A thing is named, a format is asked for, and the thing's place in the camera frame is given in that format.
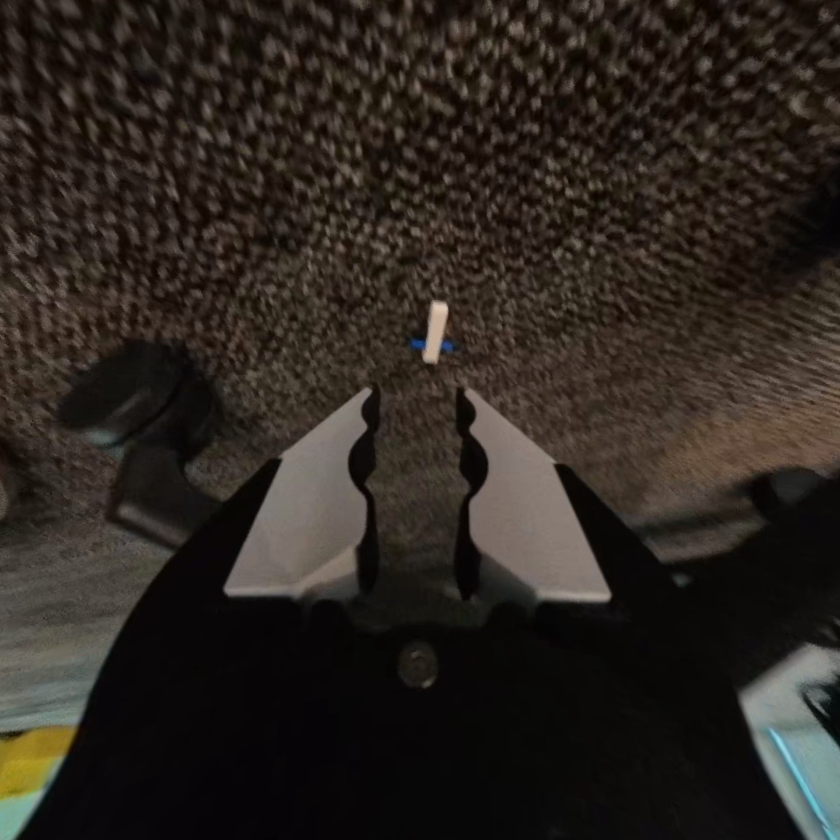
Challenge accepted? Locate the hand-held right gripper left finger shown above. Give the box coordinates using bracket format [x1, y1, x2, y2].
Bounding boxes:
[223, 386, 382, 599]

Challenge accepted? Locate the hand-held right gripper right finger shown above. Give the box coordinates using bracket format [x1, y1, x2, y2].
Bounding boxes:
[455, 387, 613, 602]

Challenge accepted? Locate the white beam with blue pins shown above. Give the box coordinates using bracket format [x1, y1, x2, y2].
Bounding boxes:
[407, 301, 457, 365]

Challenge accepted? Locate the pale grey blurred object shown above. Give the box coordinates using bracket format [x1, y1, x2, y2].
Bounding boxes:
[738, 643, 840, 840]

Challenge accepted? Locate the yellow blurred object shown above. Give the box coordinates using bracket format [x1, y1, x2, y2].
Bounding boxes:
[0, 725, 80, 798]

